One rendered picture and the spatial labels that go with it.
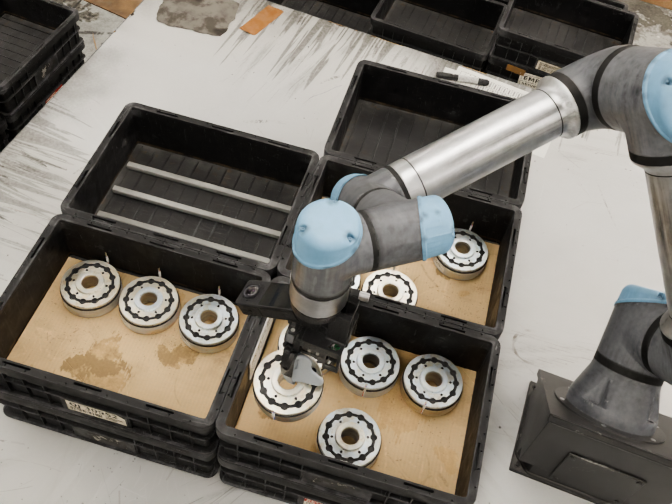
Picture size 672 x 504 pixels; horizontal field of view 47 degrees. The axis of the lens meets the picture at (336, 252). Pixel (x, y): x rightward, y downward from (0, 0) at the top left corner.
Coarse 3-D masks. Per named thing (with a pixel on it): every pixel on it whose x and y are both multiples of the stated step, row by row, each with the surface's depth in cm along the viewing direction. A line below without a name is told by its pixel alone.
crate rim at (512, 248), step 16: (320, 160) 148; (336, 160) 148; (320, 176) 146; (464, 192) 147; (512, 208) 146; (512, 224) 144; (288, 240) 136; (512, 240) 143; (288, 256) 134; (512, 256) 139; (288, 272) 132; (512, 272) 137; (352, 288) 131; (384, 304) 130; (400, 304) 131; (448, 320) 129; (464, 320) 130; (496, 320) 131; (496, 336) 129
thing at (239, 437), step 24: (384, 312) 129; (408, 312) 130; (480, 336) 128; (240, 360) 121; (240, 384) 119; (216, 432) 116; (240, 432) 114; (480, 432) 118; (288, 456) 114; (312, 456) 113; (480, 456) 116; (360, 480) 113; (384, 480) 112
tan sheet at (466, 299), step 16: (496, 256) 151; (416, 272) 147; (432, 272) 147; (416, 288) 145; (432, 288) 145; (448, 288) 146; (464, 288) 146; (480, 288) 146; (416, 304) 143; (432, 304) 143; (448, 304) 143; (464, 304) 144; (480, 304) 144; (480, 320) 142
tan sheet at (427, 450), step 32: (288, 384) 131; (256, 416) 127; (320, 416) 128; (384, 416) 129; (416, 416) 129; (448, 416) 130; (384, 448) 126; (416, 448) 126; (448, 448) 127; (416, 480) 123; (448, 480) 123
